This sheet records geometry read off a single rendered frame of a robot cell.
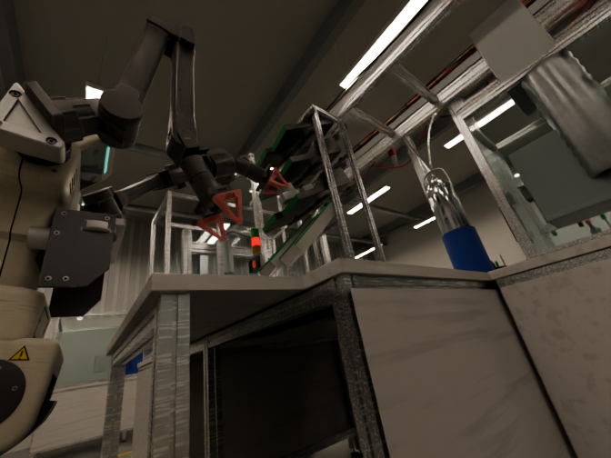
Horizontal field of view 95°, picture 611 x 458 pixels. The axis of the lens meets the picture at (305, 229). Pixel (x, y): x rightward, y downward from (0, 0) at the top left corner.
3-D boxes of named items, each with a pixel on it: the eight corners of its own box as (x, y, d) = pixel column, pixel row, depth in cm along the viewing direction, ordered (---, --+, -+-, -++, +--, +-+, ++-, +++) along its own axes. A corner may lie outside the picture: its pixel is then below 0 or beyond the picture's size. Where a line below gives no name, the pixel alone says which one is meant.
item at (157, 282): (151, 290, 43) (152, 272, 44) (105, 355, 106) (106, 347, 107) (412, 288, 84) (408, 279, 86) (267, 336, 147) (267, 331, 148)
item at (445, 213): (465, 224, 130) (435, 160, 146) (437, 236, 140) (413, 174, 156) (477, 228, 139) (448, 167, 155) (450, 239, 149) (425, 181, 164)
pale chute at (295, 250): (305, 253, 86) (295, 243, 86) (287, 267, 97) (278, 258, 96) (343, 204, 104) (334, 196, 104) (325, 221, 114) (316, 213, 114)
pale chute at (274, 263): (279, 269, 97) (269, 260, 96) (265, 280, 107) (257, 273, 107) (317, 222, 114) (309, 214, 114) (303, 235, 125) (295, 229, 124)
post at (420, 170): (475, 293, 154) (397, 111, 212) (466, 295, 157) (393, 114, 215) (477, 293, 157) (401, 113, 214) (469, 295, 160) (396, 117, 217)
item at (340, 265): (342, 272, 53) (338, 256, 54) (155, 359, 154) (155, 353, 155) (543, 283, 138) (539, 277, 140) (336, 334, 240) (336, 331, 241)
